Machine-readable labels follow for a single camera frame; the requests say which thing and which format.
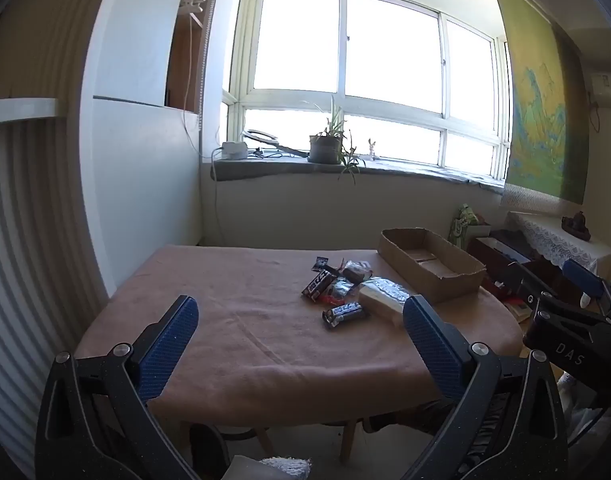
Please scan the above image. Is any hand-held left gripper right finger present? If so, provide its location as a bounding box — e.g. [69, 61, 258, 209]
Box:
[403, 294, 569, 480]

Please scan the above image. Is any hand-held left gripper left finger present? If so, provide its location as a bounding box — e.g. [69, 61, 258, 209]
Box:
[34, 295, 201, 480]

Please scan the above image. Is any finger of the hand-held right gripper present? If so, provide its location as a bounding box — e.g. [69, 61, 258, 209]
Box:
[505, 261, 611, 328]
[563, 259, 611, 318]

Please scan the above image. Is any cardboard box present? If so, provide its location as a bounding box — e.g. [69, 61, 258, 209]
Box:
[377, 227, 487, 304]

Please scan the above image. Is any clear cracker packet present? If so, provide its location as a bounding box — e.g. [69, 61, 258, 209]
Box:
[358, 277, 415, 328]

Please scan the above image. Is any blue-label chocolate bar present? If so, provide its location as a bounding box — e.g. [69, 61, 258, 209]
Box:
[321, 301, 370, 331]

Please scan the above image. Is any clear packet of red dates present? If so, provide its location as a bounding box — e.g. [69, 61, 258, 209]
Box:
[341, 260, 375, 283]
[330, 277, 361, 301]

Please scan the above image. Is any brown chocolate bar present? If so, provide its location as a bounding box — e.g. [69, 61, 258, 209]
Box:
[302, 269, 339, 301]

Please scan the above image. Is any dark red box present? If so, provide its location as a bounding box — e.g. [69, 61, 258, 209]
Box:
[473, 230, 531, 288]

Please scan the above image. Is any dark teapot ornament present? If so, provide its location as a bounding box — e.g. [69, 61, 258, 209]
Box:
[561, 211, 592, 242]

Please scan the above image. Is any white lace-covered side table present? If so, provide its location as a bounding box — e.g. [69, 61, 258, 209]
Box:
[508, 210, 611, 276]

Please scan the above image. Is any pink tablecloth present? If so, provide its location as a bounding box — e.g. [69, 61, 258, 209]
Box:
[74, 244, 523, 423]

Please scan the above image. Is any wooden table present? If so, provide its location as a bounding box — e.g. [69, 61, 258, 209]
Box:
[256, 417, 359, 463]

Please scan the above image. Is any white fluffy cloth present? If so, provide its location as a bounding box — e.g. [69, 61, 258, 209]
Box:
[226, 455, 313, 480]

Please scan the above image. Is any white air conditioner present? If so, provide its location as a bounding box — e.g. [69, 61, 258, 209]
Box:
[585, 67, 611, 108]

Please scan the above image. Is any grey windowsill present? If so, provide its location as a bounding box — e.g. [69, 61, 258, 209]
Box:
[210, 157, 506, 193]

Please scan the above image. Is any potted spider plant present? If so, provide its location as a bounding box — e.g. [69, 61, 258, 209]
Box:
[300, 94, 366, 183]

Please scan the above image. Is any white shelf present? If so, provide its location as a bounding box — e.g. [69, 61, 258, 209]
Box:
[0, 97, 59, 121]

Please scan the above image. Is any white-framed window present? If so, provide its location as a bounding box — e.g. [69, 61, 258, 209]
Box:
[223, 0, 511, 181]

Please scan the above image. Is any green landscape wall hanging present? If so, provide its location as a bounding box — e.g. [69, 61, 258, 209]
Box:
[485, 0, 589, 206]

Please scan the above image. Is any ring light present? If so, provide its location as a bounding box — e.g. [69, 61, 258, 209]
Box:
[242, 128, 309, 158]

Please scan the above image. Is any white cable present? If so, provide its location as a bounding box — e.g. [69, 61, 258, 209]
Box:
[182, 0, 224, 161]

